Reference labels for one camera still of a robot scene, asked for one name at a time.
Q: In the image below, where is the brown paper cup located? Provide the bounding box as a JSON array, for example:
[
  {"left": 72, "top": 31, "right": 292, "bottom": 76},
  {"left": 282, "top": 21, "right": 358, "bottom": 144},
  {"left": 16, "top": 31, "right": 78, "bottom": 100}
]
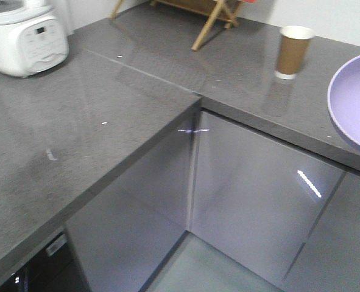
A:
[{"left": 275, "top": 26, "right": 315, "bottom": 80}]

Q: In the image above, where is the grey middle cabinet door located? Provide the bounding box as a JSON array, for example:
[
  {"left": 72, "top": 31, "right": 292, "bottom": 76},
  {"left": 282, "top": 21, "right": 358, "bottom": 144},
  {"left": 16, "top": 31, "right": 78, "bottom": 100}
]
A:
[{"left": 66, "top": 113, "right": 199, "bottom": 291}]

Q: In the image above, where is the wooden folding rack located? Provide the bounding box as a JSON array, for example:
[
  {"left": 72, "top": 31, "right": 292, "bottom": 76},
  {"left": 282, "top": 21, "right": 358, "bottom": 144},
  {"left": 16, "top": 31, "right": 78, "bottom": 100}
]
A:
[{"left": 110, "top": 0, "right": 244, "bottom": 52}]

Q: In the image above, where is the black disinfection cabinet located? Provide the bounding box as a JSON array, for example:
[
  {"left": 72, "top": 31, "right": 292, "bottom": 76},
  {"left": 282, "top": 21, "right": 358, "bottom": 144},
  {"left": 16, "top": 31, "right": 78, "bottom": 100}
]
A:
[{"left": 0, "top": 233, "right": 89, "bottom": 291}]

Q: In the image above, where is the purple plastic bowl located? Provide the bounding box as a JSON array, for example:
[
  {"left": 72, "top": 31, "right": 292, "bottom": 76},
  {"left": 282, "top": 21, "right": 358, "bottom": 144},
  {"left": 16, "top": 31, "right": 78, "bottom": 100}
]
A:
[{"left": 327, "top": 55, "right": 360, "bottom": 149}]

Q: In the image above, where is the grey right side cabinet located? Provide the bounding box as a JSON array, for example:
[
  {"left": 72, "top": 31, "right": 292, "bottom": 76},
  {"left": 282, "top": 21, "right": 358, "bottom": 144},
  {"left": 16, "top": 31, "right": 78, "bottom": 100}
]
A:
[{"left": 191, "top": 112, "right": 343, "bottom": 287}]

